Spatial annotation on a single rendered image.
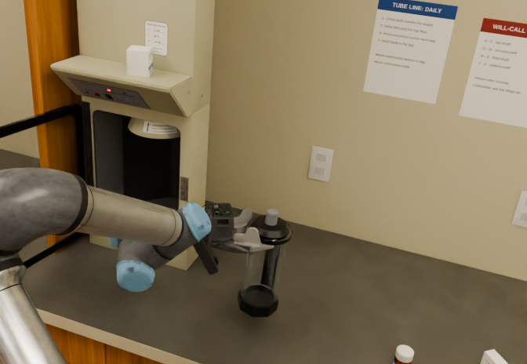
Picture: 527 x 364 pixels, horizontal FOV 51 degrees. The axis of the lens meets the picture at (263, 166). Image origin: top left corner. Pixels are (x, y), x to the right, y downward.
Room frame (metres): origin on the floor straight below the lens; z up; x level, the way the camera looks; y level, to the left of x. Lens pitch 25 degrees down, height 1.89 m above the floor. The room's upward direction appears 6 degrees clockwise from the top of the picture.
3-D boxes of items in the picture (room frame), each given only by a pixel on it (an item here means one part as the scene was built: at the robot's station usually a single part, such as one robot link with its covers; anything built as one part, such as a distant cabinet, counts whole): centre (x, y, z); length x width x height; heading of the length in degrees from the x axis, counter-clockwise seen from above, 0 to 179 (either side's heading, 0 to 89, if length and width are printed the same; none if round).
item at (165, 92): (1.26, 0.36, 1.46); 0.32 x 0.11 x 0.10; 73
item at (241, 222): (1.13, 0.03, 1.21); 0.09 x 0.03 x 0.06; 126
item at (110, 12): (1.44, 0.31, 1.33); 0.32 x 0.25 x 0.77; 73
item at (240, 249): (1.05, 0.05, 1.19); 0.09 x 0.05 x 0.02; 79
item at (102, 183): (1.44, 0.31, 1.19); 0.26 x 0.24 x 0.35; 73
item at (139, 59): (1.25, 0.31, 1.54); 0.05 x 0.05 x 0.06; 2
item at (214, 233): (1.07, 0.11, 1.22); 0.12 x 0.08 x 0.09; 103
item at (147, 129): (1.41, 0.29, 1.34); 0.18 x 0.18 x 0.05
